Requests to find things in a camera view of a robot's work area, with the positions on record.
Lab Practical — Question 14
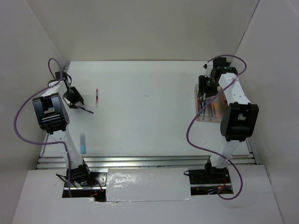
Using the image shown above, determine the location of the clear container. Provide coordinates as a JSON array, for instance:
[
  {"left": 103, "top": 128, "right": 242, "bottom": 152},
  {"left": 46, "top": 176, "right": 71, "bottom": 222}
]
[
  {"left": 194, "top": 84, "right": 213, "bottom": 122},
  {"left": 208, "top": 94, "right": 227, "bottom": 123}
]

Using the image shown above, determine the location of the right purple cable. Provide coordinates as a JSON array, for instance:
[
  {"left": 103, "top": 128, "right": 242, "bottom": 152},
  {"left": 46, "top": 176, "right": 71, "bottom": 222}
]
[{"left": 186, "top": 55, "right": 247, "bottom": 201}]

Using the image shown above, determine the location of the aluminium frame rail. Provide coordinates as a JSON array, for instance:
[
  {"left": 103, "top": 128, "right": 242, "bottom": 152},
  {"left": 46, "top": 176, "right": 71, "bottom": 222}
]
[{"left": 36, "top": 154, "right": 256, "bottom": 170}]

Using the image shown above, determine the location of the purple cable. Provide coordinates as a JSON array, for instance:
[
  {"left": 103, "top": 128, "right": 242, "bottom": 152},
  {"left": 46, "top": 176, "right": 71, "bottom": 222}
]
[
  {"left": 13, "top": 58, "right": 73, "bottom": 198},
  {"left": 186, "top": 55, "right": 247, "bottom": 201}
]

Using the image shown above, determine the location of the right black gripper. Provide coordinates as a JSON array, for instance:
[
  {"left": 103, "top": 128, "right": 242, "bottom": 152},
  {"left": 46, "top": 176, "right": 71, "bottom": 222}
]
[{"left": 198, "top": 75, "right": 221, "bottom": 98}]

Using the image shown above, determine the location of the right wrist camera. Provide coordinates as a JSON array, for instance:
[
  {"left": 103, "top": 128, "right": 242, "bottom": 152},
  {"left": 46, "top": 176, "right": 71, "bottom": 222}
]
[{"left": 203, "top": 62, "right": 213, "bottom": 77}]

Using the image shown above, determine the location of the clear container middle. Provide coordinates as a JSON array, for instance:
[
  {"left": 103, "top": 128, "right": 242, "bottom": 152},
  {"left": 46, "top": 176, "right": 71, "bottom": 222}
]
[{"left": 208, "top": 94, "right": 227, "bottom": 123}]

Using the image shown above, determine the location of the yellow cap highlighter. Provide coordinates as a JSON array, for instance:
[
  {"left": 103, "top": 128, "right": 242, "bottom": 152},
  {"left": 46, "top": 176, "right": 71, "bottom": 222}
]
[{"left": 215, "top": 104, "right": 221, "bottom": 118}]

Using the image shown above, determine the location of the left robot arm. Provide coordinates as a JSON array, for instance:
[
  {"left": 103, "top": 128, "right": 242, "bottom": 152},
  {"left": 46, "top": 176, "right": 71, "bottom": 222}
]
[{"left": 32, "top": 72, "right": 92, "bottom": 187}]

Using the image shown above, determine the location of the pink cap highlighter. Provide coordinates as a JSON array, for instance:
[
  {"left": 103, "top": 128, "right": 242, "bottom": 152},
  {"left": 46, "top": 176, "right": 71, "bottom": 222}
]
[{"left": 223, "top": 95, "right": 228, "bottom": 108}]

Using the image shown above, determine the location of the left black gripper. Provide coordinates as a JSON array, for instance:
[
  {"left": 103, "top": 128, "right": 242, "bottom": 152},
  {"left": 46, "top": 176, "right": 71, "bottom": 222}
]
[{"left": 62, "top": 86, "right": 85, "bottom": 109}]

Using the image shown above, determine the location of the purple refill pen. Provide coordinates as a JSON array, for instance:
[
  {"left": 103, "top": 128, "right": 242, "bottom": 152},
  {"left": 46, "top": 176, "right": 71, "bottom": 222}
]
[{"left": 78, "top": 106, "right": 94, "bottom": 114}]

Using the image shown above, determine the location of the green gel pen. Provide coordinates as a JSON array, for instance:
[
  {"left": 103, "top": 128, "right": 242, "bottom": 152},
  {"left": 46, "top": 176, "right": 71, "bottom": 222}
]
[{"left": 200, "top": 99, "right": 205, "bottom": 120}]

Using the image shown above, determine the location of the blue cap highlighter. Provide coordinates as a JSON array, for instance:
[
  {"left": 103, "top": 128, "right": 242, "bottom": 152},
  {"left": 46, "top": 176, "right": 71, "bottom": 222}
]
[{"left": 80, "top": 133, "right": 86, "bottom": 154}]

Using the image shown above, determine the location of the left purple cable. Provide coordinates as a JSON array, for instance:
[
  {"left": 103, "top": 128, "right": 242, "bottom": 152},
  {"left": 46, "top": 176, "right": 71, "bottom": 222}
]
[{"left": 13, "top": 58, "right": 73, "bottom": 198}]

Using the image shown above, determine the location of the clear container left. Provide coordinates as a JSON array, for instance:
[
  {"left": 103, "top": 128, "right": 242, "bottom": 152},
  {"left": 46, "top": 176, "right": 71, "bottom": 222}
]
[{"left": 194, "top": 84, "right": 213, "bottom": 122}]

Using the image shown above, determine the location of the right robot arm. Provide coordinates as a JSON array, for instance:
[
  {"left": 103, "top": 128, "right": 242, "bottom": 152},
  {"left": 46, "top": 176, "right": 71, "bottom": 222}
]
[{"left": 196, "top": 56, "right": 259, "bottom": 183}]

